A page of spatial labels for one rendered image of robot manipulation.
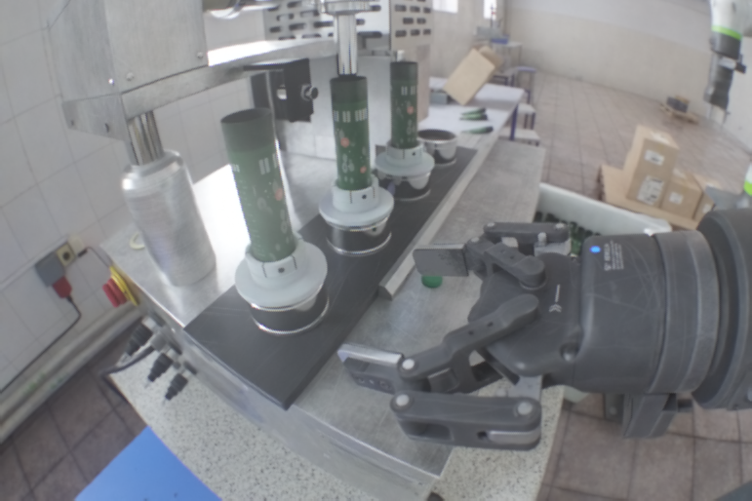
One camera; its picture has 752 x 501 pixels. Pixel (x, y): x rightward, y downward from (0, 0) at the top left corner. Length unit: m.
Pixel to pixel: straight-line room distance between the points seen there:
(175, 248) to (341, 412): 0.21
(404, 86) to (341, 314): 0.24
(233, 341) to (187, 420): 0.35
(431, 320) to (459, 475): 0.29
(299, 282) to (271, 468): 0.35
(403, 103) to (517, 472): 0.50
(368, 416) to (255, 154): 0.18
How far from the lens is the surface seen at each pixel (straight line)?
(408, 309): 0.29
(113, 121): 0.29
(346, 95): 0.27
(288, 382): 0.25
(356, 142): 0.29
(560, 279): 0.18
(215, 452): 0.57
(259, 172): 0.20
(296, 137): 0.60
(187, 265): 0.35
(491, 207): 0.44
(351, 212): 0.31
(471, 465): 0.52
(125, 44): 0.27
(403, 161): 0.39
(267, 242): 0.23
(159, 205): 0.32
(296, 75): 0.29
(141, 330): 0.44
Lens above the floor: 1.24
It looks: 33 degrees down
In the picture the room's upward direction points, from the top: 2 degrees counter-clockwise
